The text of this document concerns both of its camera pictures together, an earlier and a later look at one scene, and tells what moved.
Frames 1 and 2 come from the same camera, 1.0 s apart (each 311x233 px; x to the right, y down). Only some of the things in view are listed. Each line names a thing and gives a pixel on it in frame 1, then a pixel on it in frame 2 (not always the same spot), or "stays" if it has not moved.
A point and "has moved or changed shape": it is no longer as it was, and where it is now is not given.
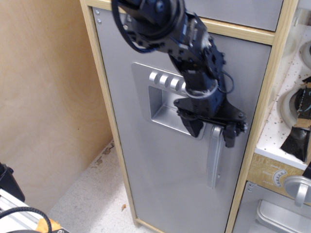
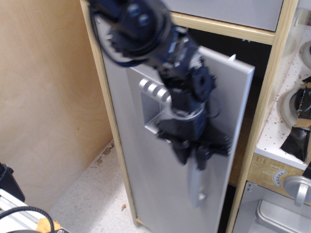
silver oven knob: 298,188 stays
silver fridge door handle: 215,155 to 198,195
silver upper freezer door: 263,14 stays
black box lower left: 9,183 stays
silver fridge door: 177,180 has moved or changed shape
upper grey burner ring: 304,54 stays
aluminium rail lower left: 16,221 stays
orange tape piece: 42,226 stays
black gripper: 206,102 to 184,134
